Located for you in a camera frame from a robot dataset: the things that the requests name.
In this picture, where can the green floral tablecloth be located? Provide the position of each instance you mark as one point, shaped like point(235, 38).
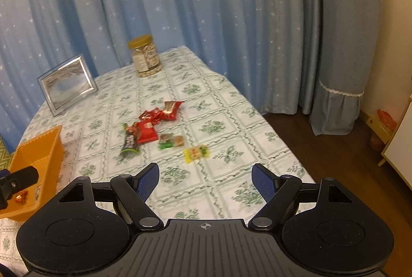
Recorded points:
point(225, 122)

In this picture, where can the yellow candy packet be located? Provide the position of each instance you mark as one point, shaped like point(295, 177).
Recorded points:
point(197, 154)

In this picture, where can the red gold snack packet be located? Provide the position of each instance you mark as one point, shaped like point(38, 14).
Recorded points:
point(171, 110)

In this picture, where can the red snack packet white label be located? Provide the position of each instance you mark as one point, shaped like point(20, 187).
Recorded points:
point(147, 132)

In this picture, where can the glass sand picture frame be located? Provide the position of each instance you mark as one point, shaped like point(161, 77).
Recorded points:
point(66, 85)

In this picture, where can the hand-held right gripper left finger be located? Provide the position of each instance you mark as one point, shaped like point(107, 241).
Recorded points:
point(148, 179)

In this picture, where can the orange plastic basket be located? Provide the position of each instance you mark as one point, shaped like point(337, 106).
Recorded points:
point(35, 154)

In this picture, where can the grey-blue lace-trimmed curtain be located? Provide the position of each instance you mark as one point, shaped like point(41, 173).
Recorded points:
point(344, 22)

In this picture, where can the green zigzag cloth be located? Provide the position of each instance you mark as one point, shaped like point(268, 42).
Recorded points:
point(4, 143)

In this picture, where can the small gold red candy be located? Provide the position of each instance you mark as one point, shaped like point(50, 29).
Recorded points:
point(22, 197)

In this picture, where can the red bag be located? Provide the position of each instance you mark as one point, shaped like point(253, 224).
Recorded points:
point(388, 118)

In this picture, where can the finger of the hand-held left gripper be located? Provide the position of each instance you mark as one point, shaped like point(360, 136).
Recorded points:
point(19, 176)

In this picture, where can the dark chocolate bar wrapper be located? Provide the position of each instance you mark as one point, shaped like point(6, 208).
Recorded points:
point(129, 141)

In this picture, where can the green brown candy packet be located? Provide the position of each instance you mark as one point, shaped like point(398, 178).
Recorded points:
point(170, 141)

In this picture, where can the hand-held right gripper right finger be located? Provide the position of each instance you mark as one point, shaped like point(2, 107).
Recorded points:
point(262, 181)

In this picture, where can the nut jar with yellow lid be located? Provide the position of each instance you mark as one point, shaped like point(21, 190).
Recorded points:
point(145, 58)

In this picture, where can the white cabinet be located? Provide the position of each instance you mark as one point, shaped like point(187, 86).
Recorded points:
point(400, 148)

